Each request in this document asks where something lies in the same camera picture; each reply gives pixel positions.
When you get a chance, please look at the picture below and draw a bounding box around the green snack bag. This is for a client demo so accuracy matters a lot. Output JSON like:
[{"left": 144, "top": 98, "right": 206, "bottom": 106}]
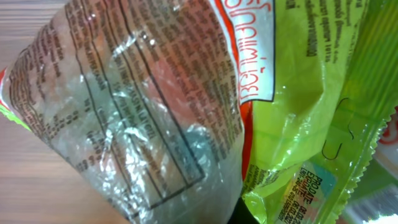
[{"left": 1, "top": 0, "right": 397, "bottom": 223}]

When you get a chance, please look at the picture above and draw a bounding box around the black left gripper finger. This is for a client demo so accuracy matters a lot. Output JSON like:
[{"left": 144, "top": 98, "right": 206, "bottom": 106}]
[{"left": 228, "top": 197, "right": 259, "bottom": 224}]

